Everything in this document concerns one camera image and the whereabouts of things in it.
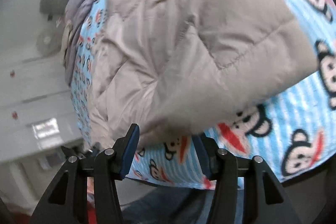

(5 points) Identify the beige quilted down jacket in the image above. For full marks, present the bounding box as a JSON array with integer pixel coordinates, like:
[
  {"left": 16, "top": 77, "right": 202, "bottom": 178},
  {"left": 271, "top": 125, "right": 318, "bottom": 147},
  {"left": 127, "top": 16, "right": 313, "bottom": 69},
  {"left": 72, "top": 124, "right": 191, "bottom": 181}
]
[{"left": 87, "top": 0, "right": 317, "bottom": 147}]

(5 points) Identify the red knit sweater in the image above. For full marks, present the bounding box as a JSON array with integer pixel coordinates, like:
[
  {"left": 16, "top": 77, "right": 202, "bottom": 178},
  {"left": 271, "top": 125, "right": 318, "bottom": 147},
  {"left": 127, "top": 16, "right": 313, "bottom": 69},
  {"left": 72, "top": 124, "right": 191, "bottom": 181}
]
[{"left": 87, "top": 193, "right": 97, "bottom": 224}]

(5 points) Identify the blue monkey-print blanket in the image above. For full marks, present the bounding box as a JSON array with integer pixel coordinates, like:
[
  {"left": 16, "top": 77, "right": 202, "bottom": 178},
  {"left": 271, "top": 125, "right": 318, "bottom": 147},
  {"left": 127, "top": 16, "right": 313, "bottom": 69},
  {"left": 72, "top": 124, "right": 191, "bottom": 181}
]
[{"left": 71, "top": 0, "right": 335, "bottom": 181}]

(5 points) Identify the white wardrobe with red stickers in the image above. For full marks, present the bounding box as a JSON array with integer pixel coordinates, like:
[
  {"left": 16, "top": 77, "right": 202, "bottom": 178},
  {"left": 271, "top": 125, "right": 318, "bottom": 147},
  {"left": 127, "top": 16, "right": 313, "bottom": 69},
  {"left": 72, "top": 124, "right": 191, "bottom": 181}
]
[{"left": 1, "top": 56, "right": 81, "bottom": 162}]

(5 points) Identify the white electric fan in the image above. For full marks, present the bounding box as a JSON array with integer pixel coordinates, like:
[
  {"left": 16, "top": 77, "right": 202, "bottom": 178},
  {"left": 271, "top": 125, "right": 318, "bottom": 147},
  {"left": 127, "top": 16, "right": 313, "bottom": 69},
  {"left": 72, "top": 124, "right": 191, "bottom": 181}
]
[{"left": 36, "top": 27, "right": 64, "bottom": 57}]

